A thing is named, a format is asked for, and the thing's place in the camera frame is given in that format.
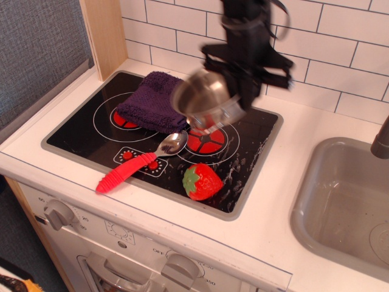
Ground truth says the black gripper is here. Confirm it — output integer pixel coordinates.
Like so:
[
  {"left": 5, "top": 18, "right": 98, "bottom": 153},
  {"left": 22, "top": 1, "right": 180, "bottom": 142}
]
[{"left": 201, "top": 24, "right": 294, "bottom": 111}]

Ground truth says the black toy stovetop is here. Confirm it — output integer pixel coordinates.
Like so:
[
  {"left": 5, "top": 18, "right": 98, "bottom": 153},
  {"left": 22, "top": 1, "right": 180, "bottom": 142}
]
[{"left": 41, "top": 71, "right": 283, "bottom": 221}]

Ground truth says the purple folded towel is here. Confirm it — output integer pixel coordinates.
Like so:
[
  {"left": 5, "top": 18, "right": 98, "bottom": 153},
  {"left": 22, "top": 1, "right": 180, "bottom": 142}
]
[{"left": 117, "top": 71, "right": 187, "bottom": 134}]

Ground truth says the grey oven door handle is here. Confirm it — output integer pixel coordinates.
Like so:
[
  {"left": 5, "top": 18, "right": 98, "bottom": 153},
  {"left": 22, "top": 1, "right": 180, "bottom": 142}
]
[{"left": 84, "top": 252, "right": 152, "bottom": 291}]

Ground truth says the grey right oven knob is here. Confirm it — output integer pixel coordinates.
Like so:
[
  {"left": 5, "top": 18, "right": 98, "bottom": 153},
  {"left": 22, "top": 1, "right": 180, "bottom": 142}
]
[{"left": 161, "top": 254, "right": 200, "bottom": 290}]

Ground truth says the grey sink basin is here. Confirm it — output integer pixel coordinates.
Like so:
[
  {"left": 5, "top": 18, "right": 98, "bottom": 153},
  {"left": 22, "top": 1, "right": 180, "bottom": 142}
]
[{"left": 291, "top": 137, "right": 388, "bottom": 282}]

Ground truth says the yellow black object corner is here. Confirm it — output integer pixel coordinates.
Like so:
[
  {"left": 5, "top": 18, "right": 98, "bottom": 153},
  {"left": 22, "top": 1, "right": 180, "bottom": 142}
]
[{"left": 1, "top": 274, "right": 44, "bottom": 292}]

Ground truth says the grey faucet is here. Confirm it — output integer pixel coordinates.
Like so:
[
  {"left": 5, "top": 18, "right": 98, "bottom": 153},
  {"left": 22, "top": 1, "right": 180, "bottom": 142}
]
[{"left": 370, "top": 117, "right": 389, "bottom": 159}]

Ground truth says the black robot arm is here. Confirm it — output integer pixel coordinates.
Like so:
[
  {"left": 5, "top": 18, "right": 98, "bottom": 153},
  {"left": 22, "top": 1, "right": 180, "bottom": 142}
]
[{"left": 201, "top": 1, "right": 294, "bottom": 111}]

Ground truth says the grey left oven knob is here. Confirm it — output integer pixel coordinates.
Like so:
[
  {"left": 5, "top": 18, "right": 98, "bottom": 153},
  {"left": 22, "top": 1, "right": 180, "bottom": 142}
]
[{"left": 44, "top": 200, "right": 75, "bottom": 231}]

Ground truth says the red handled metal spoon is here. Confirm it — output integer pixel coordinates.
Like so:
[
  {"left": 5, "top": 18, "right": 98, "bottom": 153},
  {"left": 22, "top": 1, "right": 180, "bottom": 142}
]
[{"left": 95, "top": 131, "right": 188, "bottom": 194}]

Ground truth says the stainless steel bowl pot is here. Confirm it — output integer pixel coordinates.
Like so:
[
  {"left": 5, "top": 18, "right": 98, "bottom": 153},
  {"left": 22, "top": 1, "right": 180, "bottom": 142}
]
[{"left": 171, "top": 69, "right": 246, "bottom": 134}]

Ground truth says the grey oven knob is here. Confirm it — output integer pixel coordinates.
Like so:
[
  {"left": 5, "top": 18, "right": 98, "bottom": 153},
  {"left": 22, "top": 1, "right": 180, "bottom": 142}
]
[
  {"left": 161, "top": 254, "right": 200, "bottom": 290},
  {"left": 44, "top": 200, "right": 75, "bottom": 231}
]

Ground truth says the red toy strawberry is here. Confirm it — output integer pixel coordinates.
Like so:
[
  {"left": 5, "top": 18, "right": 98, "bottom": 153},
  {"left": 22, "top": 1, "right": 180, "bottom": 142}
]
[{"left": 182, "top": 164, "right": 224, "bottom": 201}]

